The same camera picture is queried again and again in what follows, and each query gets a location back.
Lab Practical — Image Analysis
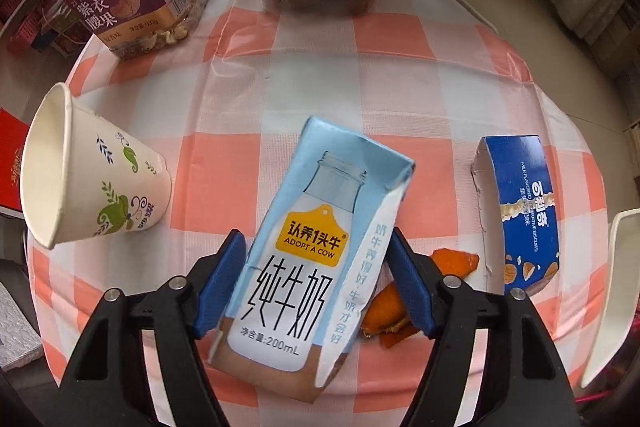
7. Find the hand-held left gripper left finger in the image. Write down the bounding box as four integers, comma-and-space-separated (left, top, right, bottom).
59, 229, 247, 427

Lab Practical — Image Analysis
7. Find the white paper cup green print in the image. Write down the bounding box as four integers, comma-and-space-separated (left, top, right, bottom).
19, 82, 172, 250

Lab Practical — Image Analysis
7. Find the red gift bag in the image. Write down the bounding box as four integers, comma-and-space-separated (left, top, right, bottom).
0, 107, 31, 218

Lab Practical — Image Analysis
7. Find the light blue milk carton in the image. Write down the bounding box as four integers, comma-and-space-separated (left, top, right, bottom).
207, 116, 417, 404

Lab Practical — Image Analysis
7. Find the blue biscuit box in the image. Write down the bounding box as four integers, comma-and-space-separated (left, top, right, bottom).
470, 134, 562, 298

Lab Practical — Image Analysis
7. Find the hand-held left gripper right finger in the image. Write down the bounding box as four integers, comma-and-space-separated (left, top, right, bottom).
387, 227, 583, 427

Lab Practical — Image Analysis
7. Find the orange peel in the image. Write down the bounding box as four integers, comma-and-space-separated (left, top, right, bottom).
432, 248, 480, 278
361, 282, 422, 351

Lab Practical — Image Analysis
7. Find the white plastic bin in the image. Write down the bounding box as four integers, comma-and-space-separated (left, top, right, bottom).
581, 209, 640, 388

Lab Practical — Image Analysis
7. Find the grey quilted cloth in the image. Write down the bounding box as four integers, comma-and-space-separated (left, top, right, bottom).
0, 279, 43, 370

